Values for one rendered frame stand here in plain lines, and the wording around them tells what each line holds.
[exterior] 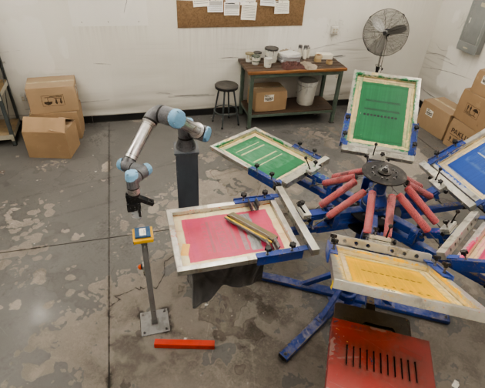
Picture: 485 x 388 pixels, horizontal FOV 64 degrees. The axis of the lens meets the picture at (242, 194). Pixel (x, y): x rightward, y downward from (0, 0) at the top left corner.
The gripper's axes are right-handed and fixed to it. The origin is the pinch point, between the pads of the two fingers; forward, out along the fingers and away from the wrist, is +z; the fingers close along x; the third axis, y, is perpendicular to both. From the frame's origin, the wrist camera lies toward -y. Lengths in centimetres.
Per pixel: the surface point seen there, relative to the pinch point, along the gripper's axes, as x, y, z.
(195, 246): 19.0, -31.8, 13.0
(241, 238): 17, -62, 13
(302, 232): 28, -100, 5
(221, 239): 15, -49, 13
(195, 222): -4.0, -34.7, 13.1
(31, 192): -200, 123, 109
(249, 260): 40, -61, 10
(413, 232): 42, -172, 5
